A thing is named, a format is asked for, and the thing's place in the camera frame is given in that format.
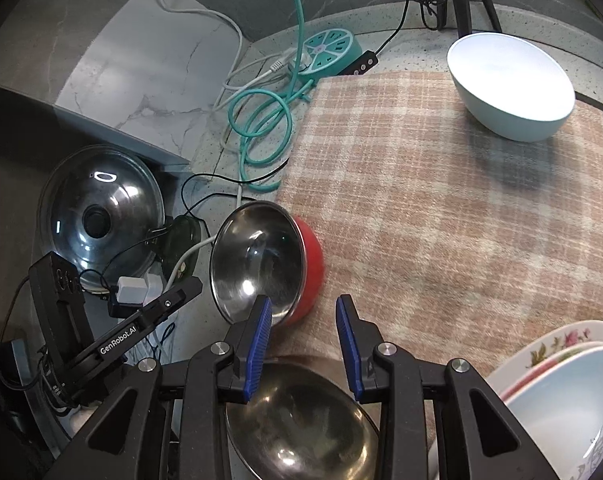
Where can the white plate pink flower sprigs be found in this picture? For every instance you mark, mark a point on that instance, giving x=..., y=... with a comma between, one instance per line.
x=546, y=345

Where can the large stainless steel bowl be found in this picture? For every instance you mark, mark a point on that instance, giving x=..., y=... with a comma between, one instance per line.
x=301, y=430

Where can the small steel bowl red outside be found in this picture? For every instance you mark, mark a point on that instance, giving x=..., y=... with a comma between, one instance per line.
x=256, y=255

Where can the white plate large pink peony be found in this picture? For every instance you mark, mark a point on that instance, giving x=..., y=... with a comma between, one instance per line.
x=541, y=376

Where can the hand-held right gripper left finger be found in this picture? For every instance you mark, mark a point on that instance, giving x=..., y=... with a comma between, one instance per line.
x=259, y=345

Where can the dark green object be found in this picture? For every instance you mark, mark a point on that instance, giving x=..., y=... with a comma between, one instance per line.
x=181, y=240

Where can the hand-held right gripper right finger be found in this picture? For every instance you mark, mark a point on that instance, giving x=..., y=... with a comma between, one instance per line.
x=349, y=345

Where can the steel pot lid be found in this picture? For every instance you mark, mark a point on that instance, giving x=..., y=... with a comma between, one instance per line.
x=101, y=200

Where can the white plate gold leaf print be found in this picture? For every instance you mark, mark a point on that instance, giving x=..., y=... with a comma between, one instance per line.
x=566, y=410

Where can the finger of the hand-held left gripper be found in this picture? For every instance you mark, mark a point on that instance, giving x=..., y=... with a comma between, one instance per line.
x=174, y=297

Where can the round teal power strip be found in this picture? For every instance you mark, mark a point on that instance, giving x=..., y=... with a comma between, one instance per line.
x=331, y=50

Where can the light blue ceramic bowl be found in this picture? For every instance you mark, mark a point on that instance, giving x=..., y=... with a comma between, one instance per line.
x=511, y=80

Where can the white charger plug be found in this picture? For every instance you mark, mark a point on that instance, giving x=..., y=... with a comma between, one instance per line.
x=134, y=287

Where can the beige plaid cloth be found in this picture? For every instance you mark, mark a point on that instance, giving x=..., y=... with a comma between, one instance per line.
x=431, y=210

